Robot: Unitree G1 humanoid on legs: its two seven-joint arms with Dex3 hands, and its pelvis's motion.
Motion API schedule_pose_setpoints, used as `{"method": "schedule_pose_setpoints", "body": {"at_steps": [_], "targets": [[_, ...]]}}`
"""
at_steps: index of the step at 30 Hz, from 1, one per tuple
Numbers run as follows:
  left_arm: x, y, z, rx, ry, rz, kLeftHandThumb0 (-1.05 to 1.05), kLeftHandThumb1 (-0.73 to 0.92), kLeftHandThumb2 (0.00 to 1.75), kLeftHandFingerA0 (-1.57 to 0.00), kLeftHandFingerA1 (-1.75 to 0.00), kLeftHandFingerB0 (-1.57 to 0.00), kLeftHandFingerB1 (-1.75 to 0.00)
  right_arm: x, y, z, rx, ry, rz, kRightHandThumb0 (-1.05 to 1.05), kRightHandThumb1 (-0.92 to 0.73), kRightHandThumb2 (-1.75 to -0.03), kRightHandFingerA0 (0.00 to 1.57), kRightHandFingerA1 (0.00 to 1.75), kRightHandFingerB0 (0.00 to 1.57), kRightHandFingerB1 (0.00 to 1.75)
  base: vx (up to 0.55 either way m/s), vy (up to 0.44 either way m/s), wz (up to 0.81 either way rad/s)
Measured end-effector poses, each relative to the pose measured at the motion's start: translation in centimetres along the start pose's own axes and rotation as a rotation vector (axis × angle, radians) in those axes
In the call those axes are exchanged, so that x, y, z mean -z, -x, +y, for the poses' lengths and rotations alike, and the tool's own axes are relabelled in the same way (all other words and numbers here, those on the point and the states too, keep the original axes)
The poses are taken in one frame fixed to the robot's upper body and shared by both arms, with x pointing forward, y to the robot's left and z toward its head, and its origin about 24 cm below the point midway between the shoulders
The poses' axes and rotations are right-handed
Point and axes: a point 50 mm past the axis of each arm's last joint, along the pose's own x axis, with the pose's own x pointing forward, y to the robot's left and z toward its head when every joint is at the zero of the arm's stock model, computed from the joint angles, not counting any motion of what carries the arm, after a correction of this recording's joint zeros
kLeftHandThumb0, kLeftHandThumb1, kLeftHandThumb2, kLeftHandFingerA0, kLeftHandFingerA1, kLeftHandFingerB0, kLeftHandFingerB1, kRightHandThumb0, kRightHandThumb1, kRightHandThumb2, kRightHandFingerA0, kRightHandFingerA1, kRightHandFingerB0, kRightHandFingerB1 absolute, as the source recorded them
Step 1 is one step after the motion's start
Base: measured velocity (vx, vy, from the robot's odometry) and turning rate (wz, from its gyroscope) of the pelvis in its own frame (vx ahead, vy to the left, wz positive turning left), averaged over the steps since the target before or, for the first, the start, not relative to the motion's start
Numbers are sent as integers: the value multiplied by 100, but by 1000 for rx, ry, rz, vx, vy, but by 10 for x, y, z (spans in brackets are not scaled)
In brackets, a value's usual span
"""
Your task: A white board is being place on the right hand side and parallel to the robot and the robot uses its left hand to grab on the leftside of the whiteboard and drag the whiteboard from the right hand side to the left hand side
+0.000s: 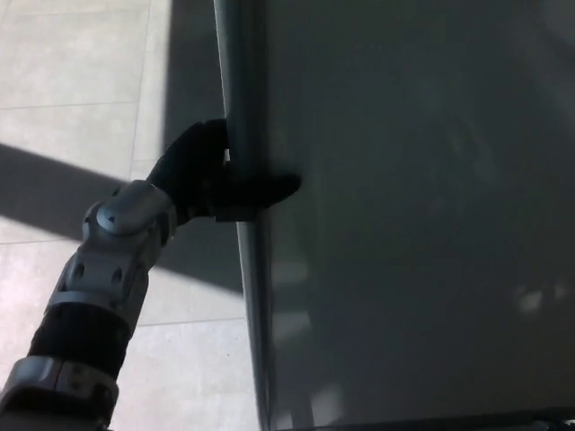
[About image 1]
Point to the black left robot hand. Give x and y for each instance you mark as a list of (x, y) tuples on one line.
[(197, 175)]

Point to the grey glossy door panel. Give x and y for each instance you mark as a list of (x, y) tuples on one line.
[(404, 233)]

